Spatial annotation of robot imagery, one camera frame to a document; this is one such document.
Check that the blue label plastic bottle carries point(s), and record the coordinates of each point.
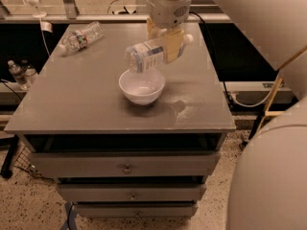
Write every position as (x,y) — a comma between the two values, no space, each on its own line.
(152,53)

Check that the clear bottle red label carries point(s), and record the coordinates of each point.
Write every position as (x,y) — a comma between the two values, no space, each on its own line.
(81,38)

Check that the middle grey drawer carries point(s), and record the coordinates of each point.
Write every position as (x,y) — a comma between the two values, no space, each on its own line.
(131,192)

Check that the small clear bottle left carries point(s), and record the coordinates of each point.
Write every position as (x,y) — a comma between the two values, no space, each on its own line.
(18,74)

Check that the white bowl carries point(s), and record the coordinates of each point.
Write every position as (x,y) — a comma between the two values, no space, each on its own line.
(142,88)

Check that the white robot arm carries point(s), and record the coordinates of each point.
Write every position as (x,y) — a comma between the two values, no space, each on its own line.
(268,189)

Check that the metal railing frame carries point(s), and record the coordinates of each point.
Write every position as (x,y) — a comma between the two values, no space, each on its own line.
(74,11)

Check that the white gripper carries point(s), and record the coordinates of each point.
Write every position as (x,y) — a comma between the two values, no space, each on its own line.
(165,13)

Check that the grey drawer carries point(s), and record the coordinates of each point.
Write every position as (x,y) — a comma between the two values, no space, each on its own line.
(167,210)
(131,192)
(60,165)

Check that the grey drawer cabinet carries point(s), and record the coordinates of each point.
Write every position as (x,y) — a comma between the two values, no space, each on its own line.
(77,106)

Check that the top grey drawer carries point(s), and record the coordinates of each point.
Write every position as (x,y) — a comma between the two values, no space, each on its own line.
(60,165)

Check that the bottom grey drawer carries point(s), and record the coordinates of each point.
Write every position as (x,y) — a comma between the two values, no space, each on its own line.
(167,210)

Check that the white round lamp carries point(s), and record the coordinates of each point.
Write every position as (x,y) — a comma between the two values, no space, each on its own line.
(38,12)

